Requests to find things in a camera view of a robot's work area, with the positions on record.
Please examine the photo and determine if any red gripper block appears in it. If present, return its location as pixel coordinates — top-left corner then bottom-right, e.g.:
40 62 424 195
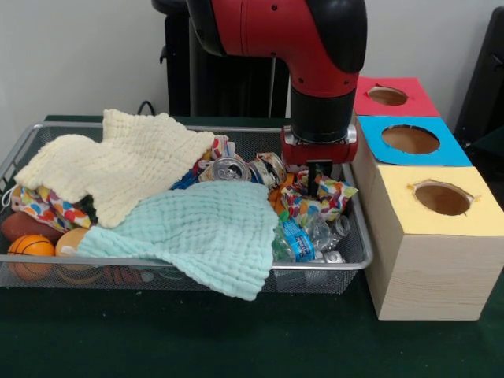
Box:
280 135 359 197

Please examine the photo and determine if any colourful dotted cloth bag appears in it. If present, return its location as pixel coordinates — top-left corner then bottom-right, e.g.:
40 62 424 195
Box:
9 184 95 233
280 169 360 228

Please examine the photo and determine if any wooden box with three holes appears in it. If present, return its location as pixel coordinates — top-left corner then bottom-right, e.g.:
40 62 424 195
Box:
350 76 504 322

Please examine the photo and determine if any crushed printed can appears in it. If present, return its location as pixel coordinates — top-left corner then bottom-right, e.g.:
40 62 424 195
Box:
247 152 287 188

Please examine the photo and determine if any crushed bottle with blue label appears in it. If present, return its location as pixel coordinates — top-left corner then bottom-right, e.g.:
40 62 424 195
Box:
273 219 318 263

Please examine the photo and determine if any crushed silver can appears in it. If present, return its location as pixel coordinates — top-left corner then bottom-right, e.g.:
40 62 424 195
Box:
198 155 252 183

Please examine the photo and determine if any mint waffle cloth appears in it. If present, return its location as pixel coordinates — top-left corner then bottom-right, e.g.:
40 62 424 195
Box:
76 181 280 302

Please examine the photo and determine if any dark green table cloth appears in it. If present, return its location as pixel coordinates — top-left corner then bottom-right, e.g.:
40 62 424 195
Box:
0 113 504 378
470 129 504 169

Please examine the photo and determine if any black upright panel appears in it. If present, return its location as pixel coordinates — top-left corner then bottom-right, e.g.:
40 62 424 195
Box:
454 6 504 137

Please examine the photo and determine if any cream waffle cloth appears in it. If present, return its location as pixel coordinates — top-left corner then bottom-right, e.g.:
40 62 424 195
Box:
13 109 217 229

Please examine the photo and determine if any peach foam ball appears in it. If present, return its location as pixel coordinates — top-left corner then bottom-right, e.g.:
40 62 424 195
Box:
54 227 92 272

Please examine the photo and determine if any small orange basketball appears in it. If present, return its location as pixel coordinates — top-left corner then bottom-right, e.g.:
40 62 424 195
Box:
6 234 56 281

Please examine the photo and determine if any small brown football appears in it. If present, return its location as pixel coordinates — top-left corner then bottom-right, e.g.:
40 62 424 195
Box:
0 212 64 245

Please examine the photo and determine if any shallow wire mesh bin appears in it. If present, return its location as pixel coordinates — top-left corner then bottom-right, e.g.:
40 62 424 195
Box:
0 120 374 295

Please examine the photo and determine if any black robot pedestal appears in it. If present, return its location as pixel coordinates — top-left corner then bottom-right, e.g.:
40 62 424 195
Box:
159 0 295 118

